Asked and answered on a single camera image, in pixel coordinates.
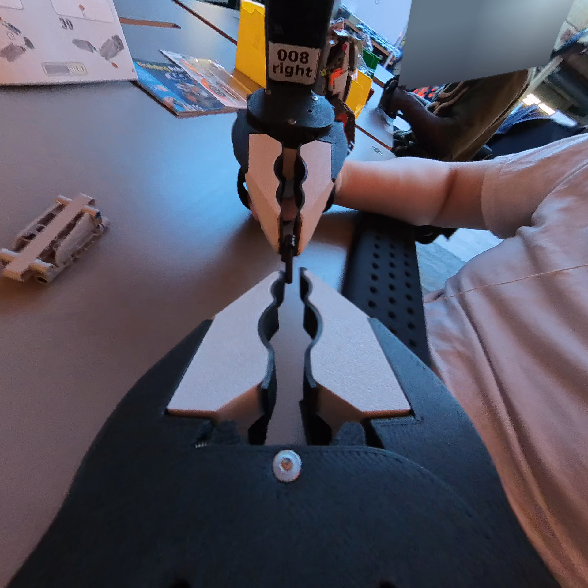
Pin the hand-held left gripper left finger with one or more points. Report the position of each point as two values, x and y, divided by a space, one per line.
220 363

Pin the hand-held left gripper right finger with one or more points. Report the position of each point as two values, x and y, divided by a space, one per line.
353 367

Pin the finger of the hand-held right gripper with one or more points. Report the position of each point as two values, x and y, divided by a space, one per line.
262 179
317 174

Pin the black brick axle piece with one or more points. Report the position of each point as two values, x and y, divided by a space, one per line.
288 257

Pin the person's right forearm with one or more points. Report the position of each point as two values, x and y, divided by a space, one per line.
409 193

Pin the grey desk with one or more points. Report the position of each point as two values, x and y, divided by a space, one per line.
160 183

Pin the person's right hand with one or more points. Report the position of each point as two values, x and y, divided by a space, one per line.
351 186

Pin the small yellow plastic bin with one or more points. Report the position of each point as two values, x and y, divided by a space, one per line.
360 94

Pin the tall yellow plastic bin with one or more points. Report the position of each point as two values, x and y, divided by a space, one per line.
250 41

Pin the black perforated board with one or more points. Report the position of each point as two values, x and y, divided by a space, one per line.
386 285

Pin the green plastic bin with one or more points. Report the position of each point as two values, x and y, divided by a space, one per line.
371 59

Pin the light printed leaflet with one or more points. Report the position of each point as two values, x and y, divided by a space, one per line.
206 78

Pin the blue printed leaflet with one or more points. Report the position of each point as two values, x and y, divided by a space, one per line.
165 89

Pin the grey brick assembly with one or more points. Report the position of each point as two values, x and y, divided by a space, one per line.
55 239

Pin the white instruction booklet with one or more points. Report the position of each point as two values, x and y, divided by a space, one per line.
55 41

